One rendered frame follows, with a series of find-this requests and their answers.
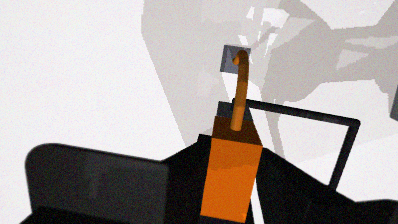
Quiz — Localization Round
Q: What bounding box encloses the orange power plug with cord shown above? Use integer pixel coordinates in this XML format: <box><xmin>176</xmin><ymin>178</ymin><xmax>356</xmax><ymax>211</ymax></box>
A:
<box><xmin>199</xmin><ymin>50</ymin><xmax>263</xmax><ymax>224</ymax></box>

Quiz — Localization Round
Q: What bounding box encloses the black power strip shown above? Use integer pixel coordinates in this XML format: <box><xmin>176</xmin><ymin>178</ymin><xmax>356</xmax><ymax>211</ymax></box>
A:
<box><xmin>197</xmin><ymin>134</ymin><xmax>255</xmax><ymax>224</ymax></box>

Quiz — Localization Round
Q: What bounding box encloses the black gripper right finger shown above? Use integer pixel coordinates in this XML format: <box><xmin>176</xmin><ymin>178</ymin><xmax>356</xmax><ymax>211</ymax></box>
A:
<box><xmin>256</xmin><ymin>147</ymin><xmax>398</xmax><ymax>224</ymax></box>

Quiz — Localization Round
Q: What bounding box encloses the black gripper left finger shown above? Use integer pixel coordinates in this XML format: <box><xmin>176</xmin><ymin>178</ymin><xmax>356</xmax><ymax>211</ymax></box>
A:
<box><xmin>24</xmin><ymin>138</ymin><xmax>212</xmax><ymax>224</ymax></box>

